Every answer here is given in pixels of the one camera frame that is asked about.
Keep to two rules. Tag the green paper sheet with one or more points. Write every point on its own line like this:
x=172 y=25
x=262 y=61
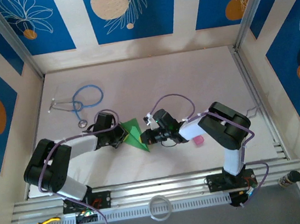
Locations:
x=135 y=136

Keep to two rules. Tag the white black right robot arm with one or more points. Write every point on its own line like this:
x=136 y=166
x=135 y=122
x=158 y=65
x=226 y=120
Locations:
x=232 y=162

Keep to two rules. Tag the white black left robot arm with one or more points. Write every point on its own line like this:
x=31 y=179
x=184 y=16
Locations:
x=71 y=188

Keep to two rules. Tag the blue stethoscope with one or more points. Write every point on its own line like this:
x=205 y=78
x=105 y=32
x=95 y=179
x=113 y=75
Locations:
x=102 y=95

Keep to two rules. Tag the white tape roll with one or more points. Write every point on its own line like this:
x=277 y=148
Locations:
x=161 y=219

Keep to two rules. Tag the dark capped bottle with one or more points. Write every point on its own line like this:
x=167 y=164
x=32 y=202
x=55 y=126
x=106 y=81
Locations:
x=294 y=176

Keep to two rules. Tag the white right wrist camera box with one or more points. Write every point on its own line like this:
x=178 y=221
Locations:
x=148 y=119

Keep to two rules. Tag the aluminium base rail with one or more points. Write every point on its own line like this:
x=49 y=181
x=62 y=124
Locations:
x=160 y=188

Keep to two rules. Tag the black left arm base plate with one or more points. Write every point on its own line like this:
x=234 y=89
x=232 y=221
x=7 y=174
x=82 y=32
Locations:
x=103 y=199

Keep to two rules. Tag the aluminium table side rail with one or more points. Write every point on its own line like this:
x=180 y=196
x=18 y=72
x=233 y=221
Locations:
x=39 y=104
x=247 y=77

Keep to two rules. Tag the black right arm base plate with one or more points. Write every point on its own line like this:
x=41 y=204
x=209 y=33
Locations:
x=217 y=183

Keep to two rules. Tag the aluminium frame post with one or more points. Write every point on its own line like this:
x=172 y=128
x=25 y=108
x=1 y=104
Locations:
x=10 y=36
x=251 y=4

